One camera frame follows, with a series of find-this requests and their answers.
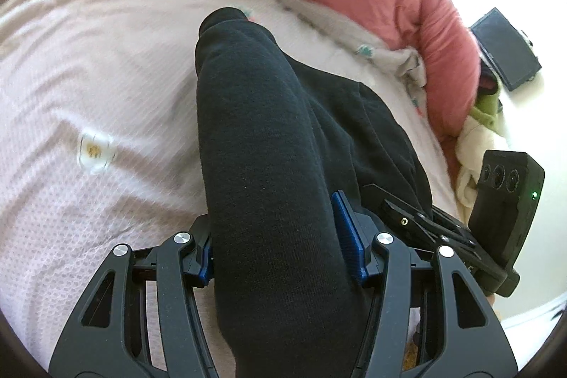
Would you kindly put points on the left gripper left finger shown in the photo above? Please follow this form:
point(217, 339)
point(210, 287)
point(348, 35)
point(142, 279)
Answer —
point(138, 316)

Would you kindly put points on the black long sleeve shirt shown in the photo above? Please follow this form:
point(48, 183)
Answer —
point(277, 138)

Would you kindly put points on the black monitor screen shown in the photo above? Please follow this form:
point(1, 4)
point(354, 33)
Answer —
point(506, 50)

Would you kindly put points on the pink strawberry bear quilt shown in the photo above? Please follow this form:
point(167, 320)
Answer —
point(99, 132)

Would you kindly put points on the cream fleece blanket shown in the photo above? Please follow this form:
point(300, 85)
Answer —
point(474, 140)

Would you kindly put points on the green plush garment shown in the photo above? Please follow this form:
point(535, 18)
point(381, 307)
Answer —
point(488, 109)

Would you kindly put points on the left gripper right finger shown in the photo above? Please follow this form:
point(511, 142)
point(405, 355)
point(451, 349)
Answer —
point(429, 316)

